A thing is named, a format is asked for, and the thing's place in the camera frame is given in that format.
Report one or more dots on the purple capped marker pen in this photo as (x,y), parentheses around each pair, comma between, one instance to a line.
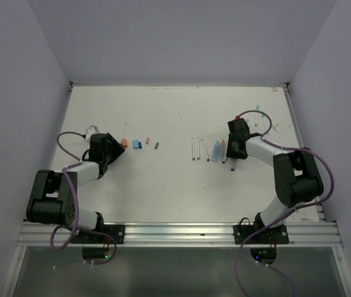
(205,150)

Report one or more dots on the light blue highlighter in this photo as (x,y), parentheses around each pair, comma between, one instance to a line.
(215,152)

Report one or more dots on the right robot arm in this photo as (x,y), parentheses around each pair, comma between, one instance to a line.
(297,180)

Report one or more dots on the light blue highlighter cap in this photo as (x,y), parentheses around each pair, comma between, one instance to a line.
(135,144)

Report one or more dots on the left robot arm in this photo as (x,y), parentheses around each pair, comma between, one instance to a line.
(53,199)

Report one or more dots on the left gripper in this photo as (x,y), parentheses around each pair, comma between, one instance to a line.
(116,147)

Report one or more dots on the orange highlighter cap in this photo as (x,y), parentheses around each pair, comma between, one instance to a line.
(124,143)

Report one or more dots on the dark blue capped marker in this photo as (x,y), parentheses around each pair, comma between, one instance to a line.
(234,162)

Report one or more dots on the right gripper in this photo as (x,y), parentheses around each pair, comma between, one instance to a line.
(230,152)

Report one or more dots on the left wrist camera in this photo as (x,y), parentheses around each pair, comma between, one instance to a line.
(91,130)

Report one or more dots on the aluminium rail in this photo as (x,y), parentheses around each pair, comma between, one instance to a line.
(224,235)

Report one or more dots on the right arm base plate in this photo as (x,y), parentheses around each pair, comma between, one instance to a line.
(246,233)

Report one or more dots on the peach capped marker pen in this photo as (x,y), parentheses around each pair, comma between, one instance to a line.
(197,149)

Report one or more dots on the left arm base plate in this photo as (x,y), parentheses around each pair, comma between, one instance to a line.
(109,234)

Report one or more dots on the green capped marker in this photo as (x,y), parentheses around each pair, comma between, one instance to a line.
(257,115)
(265,122)

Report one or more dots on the orange highlighter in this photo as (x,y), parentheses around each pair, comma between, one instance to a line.
(222,150)

